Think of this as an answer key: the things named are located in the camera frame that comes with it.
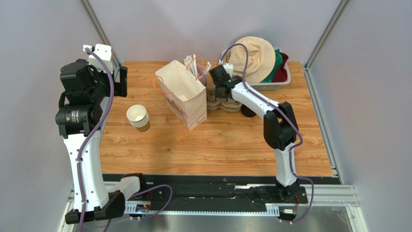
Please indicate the beige bucket hat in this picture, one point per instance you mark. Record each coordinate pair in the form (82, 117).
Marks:
(255, 55)

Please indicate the white paper takeout bag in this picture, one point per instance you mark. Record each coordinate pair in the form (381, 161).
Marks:
(184, 94)

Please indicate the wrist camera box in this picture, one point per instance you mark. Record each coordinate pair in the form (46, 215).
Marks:
(104, 52)
(229, 68)

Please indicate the wrapped white straws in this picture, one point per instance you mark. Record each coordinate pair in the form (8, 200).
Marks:
(192, 61)

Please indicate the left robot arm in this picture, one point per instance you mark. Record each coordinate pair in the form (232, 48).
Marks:
(83, 107)

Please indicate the stack of paper cups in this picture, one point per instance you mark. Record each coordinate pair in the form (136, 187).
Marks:
(138, 117)

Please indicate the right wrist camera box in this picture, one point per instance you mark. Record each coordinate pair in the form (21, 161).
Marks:
(229, 68)

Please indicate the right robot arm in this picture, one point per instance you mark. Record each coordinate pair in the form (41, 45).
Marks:
(280, 128)

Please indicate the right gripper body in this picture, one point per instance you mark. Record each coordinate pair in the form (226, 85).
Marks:
(217, 74)

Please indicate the cardboard cup carrier tray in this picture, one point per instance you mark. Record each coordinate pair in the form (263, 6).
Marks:
(214, 103)

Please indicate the dark red cloth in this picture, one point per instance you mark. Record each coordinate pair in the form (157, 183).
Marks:
(281, 75)

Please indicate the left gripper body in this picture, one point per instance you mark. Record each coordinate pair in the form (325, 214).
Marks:
(119, 88)

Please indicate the green cloth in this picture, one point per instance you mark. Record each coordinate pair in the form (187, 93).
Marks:
(279, 60)

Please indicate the pink straw holder cup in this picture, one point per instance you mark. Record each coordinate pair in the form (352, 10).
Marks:
(202, 75)

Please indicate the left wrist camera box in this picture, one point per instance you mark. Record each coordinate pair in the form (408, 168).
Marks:
(104, 52)

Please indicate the stack of black lids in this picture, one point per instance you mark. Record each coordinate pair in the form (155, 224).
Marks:
(247, 111)

